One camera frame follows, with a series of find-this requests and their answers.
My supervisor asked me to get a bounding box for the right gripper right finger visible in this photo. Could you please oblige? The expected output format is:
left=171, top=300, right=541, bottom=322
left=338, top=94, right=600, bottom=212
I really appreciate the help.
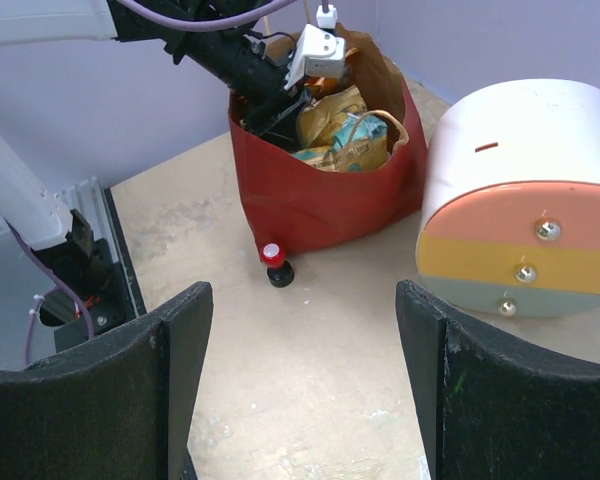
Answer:
left=395, top=280, right=600, bottom=479

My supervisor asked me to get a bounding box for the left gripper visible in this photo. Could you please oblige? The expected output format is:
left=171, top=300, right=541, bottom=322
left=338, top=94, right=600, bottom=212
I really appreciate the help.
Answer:
left=229, top=29, right=311, bottom=150

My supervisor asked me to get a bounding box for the round white drawer cabinet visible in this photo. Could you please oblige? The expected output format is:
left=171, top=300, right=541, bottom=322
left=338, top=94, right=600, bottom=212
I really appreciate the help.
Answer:
left=416, top=78, right=600, bottom=318

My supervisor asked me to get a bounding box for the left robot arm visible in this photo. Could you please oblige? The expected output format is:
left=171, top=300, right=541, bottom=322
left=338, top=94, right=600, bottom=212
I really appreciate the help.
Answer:
left=0, top=1, right=294, bottom=298

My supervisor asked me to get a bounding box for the small dark sauce bottle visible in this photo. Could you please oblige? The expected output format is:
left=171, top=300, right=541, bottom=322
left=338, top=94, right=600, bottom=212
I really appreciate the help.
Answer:
left=260, top=243, right=295, bottom=288

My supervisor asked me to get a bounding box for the red brown paper bag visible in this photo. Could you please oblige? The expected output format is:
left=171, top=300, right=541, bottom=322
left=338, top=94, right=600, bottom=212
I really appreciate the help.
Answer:
left=228, top=25, right=427, bottom=254

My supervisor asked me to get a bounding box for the lower purple cable loop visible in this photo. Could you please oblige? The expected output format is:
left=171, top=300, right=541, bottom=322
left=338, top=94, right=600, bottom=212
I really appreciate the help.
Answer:
left=4, top=222, right=96, bottom=366

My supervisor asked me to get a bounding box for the black front frame rail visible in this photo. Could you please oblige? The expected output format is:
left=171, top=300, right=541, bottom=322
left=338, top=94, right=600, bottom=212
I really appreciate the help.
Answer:
left=40, top=177, right=146, bottom=352

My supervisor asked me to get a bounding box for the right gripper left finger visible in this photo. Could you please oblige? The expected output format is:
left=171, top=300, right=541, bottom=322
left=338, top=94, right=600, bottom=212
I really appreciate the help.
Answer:
left=0, top=282, right=214, bottom=479

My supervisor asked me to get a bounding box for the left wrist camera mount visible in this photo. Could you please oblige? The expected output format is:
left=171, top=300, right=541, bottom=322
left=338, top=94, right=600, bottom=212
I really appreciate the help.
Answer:
left=283, top=1, right=346, bottom=91

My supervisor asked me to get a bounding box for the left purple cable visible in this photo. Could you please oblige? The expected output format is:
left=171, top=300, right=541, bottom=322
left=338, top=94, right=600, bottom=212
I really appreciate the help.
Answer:
left=114, top=0, right=301, bottom=34

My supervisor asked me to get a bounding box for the tan paper snack bag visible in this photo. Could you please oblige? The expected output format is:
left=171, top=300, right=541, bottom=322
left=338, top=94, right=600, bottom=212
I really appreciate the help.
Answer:
left=293, top=86, right=389, bottom=173

